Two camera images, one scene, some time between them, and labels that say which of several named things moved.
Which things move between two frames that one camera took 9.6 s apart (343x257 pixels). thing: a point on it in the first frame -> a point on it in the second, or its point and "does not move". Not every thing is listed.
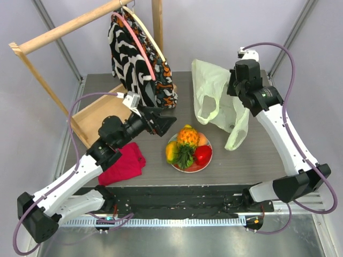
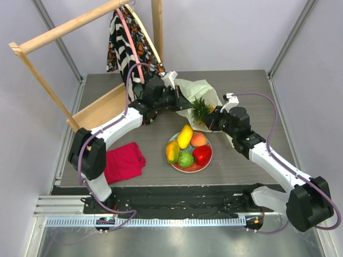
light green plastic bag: (214, 104) -> (193, 90)
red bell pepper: (202, 155) does not move
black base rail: (186, 202) does not move
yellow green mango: (172, 151) does not move
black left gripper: (164, 123) -> (182, 103)
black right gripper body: (237, 89) -> (214, 120)
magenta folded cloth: (129, 165) does not move
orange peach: (202, 141) does not move
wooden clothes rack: (86, 125) does not move
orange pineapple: (187, 141) -> (199, 110)
